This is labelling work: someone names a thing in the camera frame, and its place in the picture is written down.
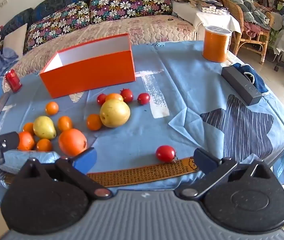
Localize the orange cardboard box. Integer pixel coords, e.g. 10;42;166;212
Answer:
39;33;136;99

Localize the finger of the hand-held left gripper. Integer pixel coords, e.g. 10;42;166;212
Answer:
0;132;20;153

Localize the red soda can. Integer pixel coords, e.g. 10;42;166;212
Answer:
4;69;23;93

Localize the dark grey long box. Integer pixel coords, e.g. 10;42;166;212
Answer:
221;66;263;106

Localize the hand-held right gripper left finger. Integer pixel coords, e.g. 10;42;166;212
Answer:
19;147;114;201

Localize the carved wooden ruler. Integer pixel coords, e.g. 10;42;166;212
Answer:
87;156;200;187

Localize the row of small boxes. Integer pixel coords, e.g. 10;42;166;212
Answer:
198;0;229;14

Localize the grey oblong tool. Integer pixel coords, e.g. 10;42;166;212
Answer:
0;91;11;117

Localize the orange cylindrical container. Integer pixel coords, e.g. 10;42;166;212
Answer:
202;25;233;63

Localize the blue printed tablecloth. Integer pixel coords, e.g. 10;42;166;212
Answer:
0;40;284;205

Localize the wicker chair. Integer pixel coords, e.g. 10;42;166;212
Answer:
213;0;275;64

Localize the large orange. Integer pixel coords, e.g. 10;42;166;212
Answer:
58;128;87;157

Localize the large round yellow pear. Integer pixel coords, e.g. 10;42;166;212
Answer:
100;99;131;128

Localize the small yellow-green pear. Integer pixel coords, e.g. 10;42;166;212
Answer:
33;116;57;140

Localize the white pillow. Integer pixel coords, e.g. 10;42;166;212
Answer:
3;23;28;58

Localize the pile of clothes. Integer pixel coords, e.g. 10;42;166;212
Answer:
218;0;270;23

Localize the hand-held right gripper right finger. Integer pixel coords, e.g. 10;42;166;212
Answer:
178;148;274;201

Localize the crumpled blue cloth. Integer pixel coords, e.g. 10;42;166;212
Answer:
0;47;20;64

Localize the floral cushion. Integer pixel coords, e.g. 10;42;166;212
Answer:
23;1;90;53
89;0;173;24

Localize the white side table cloth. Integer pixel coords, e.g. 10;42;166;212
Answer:
172;1;241;40

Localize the blue patterned cushion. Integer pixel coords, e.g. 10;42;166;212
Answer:
30;0;94;20
0;8;35;40

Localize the dark blue face mask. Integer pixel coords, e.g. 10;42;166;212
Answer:
232;63;270;96

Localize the beige quilted sofa cover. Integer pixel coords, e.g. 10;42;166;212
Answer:
3;15;197;93

